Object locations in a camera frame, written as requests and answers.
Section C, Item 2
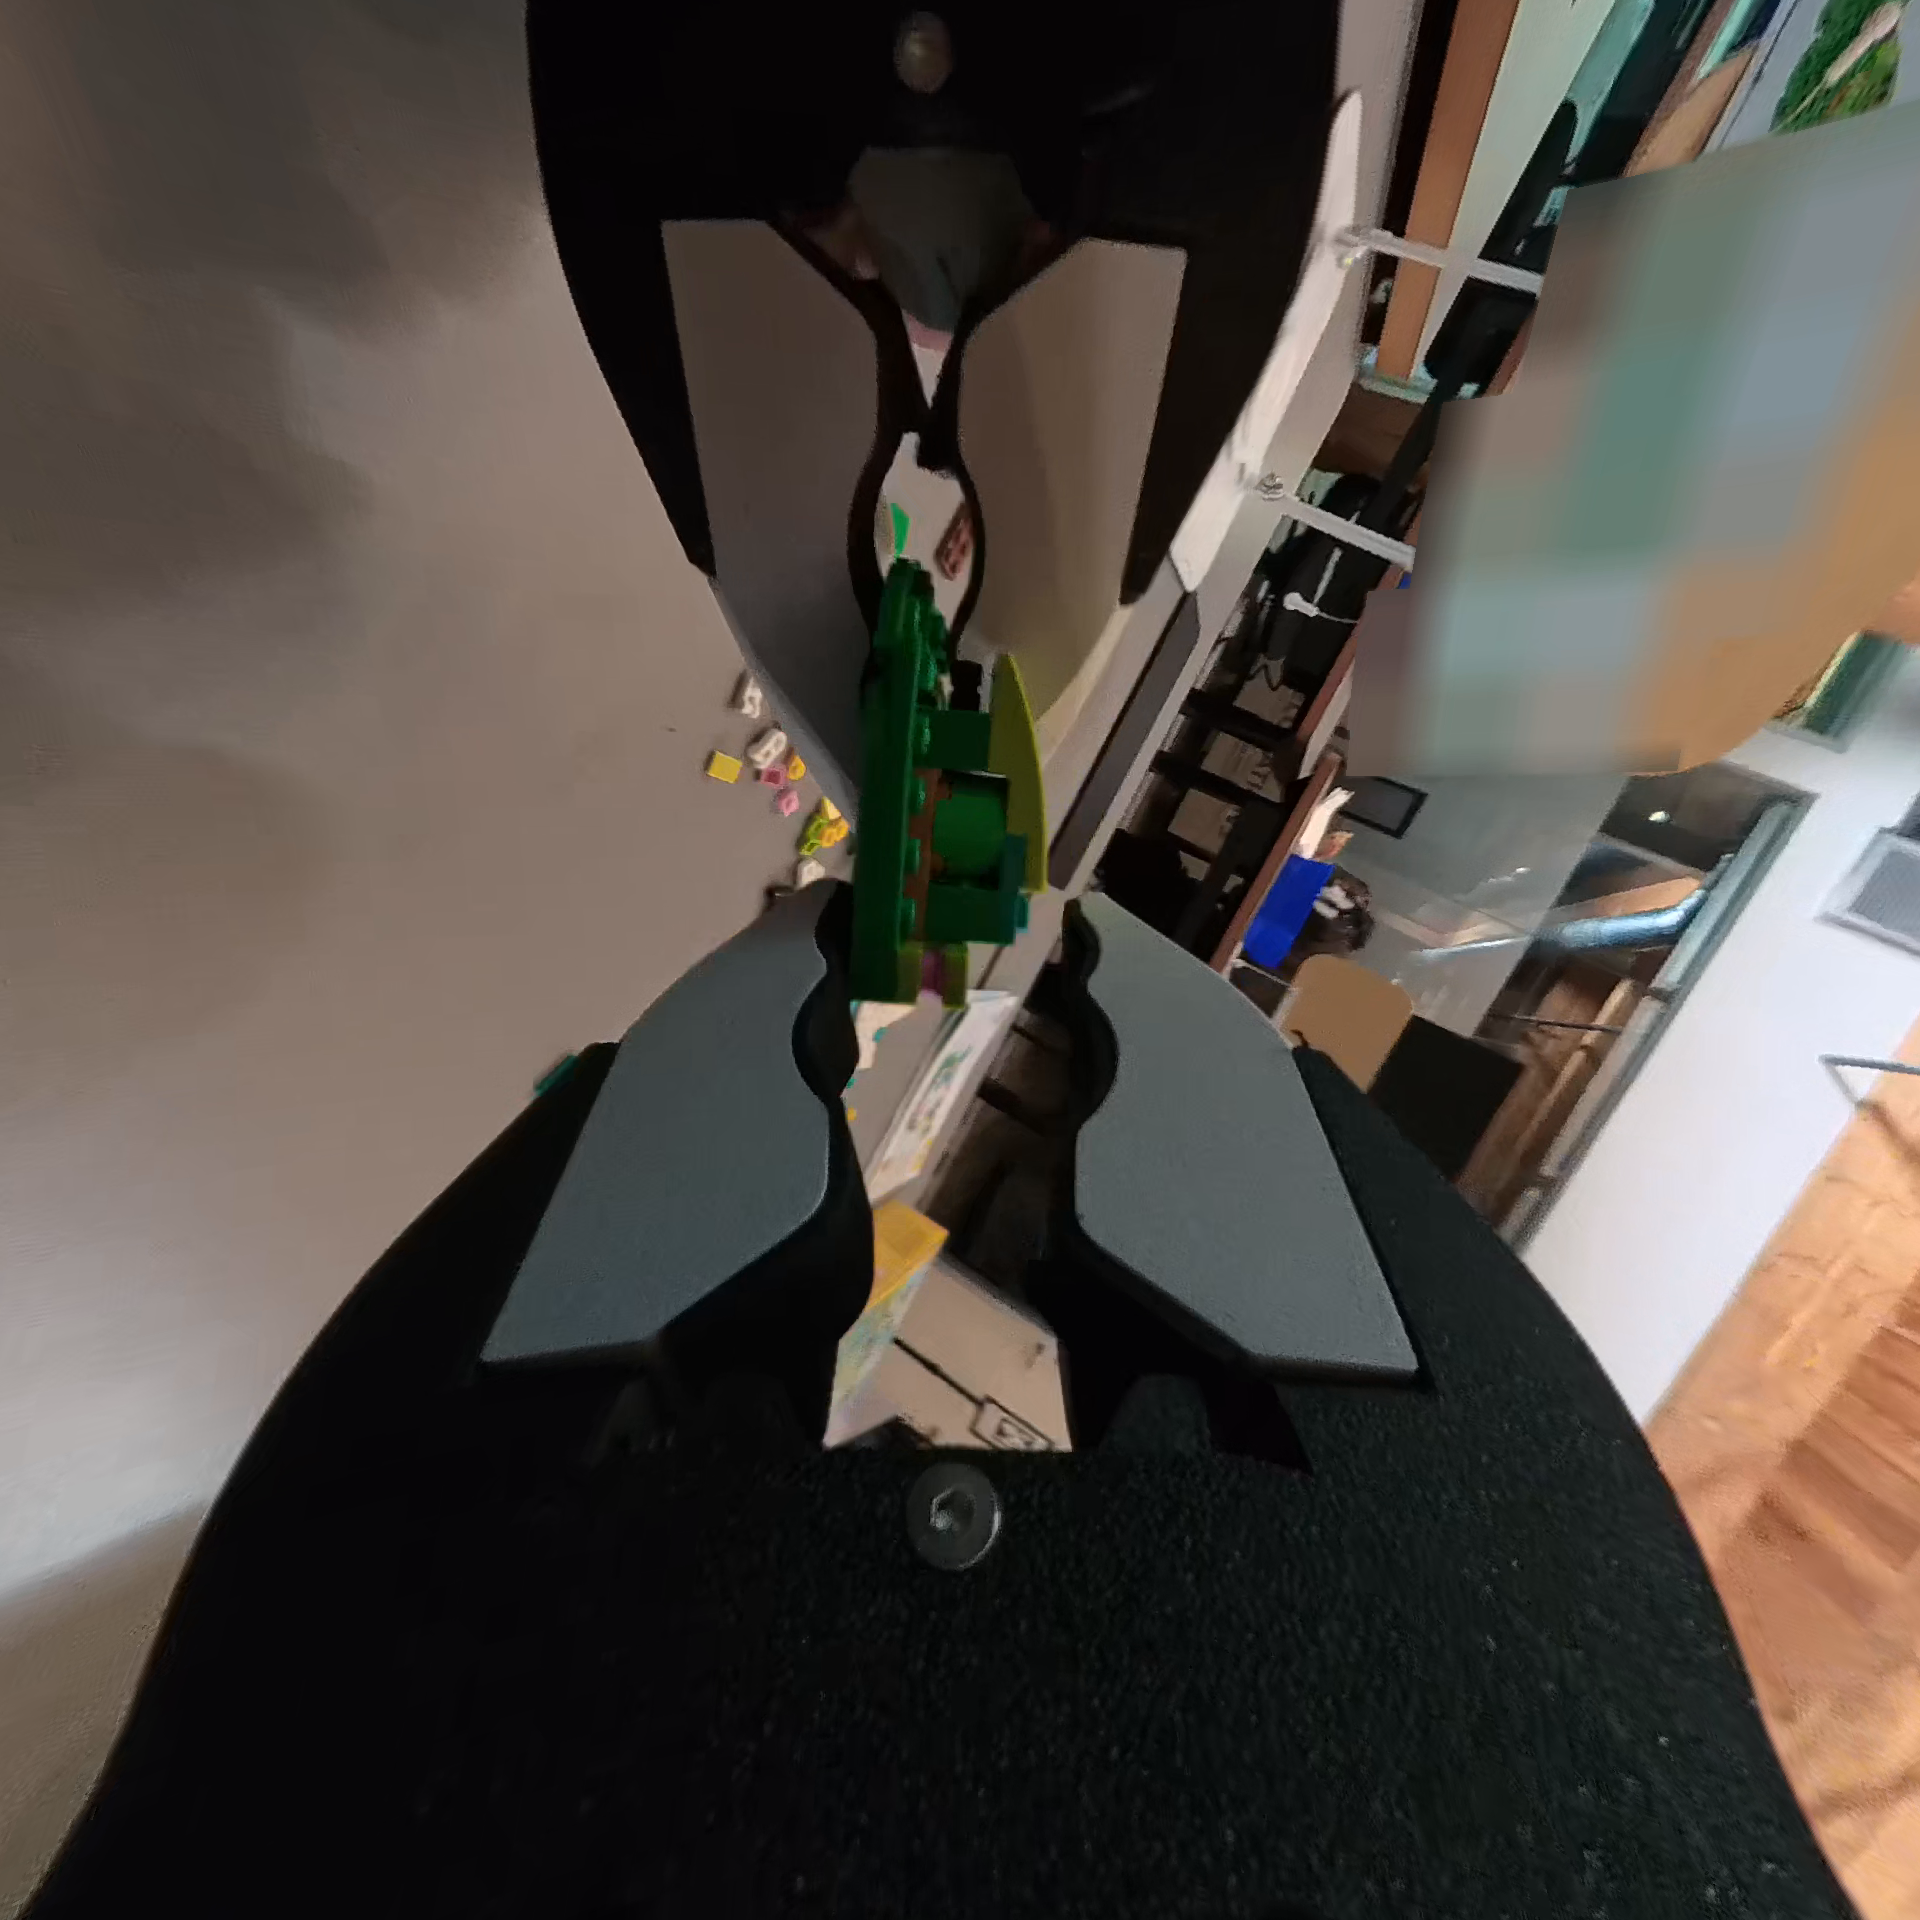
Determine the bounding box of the silver ventilation duct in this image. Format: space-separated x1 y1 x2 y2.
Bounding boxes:
1560 884 1711 951

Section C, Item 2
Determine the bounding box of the black table panel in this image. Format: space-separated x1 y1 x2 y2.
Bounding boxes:
1047 591 1205 890

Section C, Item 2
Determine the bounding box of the black rectangular board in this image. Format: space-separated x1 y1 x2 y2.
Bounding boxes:
1372 1019 1532 1186

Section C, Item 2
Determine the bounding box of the yellow lego box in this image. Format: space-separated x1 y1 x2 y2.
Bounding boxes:
828 1200 952 1401

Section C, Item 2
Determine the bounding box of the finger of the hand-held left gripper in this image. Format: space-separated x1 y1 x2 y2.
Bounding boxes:
937 239 1192 706
660 220 917 783

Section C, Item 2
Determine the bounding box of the green lego build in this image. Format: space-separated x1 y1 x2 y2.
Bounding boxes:
845 504 1051 1004

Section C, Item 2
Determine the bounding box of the glass window wall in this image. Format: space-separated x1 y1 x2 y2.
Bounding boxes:
1321 764 1817 1246

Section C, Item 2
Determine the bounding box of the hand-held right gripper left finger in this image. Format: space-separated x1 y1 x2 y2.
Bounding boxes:
481 881 881 1447

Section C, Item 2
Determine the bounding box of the blue storage bin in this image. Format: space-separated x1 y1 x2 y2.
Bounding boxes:
1242 854 1337 970

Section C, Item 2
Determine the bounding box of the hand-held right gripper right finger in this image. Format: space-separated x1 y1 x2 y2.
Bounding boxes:
1031 890 1422 1467

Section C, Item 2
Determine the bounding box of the wall vent grille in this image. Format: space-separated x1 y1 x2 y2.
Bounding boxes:
1820 831 1920 954

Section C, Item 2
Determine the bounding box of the lego instruction booklet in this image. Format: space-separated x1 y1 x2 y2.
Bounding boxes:
868 997 1025 1203

